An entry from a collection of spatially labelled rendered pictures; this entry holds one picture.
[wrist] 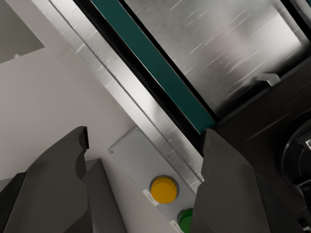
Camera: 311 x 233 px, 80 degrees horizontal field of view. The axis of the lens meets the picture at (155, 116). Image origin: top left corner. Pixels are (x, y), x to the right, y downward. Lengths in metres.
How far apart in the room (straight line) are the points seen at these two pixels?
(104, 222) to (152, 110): 0.26
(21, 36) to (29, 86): 1.19
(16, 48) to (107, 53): 1.43
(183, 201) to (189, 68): 0.21
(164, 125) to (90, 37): 0.16
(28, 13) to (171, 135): 0.37
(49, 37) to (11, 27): 1.26
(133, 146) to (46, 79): 0.25
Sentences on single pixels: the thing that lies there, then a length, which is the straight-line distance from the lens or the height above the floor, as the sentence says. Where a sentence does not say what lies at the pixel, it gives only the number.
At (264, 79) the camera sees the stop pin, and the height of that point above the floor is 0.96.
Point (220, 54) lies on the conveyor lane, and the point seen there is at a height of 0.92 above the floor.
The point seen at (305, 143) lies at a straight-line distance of 0.27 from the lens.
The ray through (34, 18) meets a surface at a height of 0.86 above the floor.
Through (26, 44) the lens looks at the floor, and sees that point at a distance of 1.64.
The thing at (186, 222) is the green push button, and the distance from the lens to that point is 0.34.
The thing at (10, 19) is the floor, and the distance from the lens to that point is 1.73.
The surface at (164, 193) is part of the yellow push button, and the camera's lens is 0.31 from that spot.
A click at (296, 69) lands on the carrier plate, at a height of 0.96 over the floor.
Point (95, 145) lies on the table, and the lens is 0.44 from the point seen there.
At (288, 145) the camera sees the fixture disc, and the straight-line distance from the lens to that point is 0.28.
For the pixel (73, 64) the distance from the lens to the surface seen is 0.43.
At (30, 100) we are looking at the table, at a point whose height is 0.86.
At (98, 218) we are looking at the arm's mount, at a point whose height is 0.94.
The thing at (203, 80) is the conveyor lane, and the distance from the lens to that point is 0.31.
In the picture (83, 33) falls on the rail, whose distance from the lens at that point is 0.31.
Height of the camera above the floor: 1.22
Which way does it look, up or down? 75 degrees down
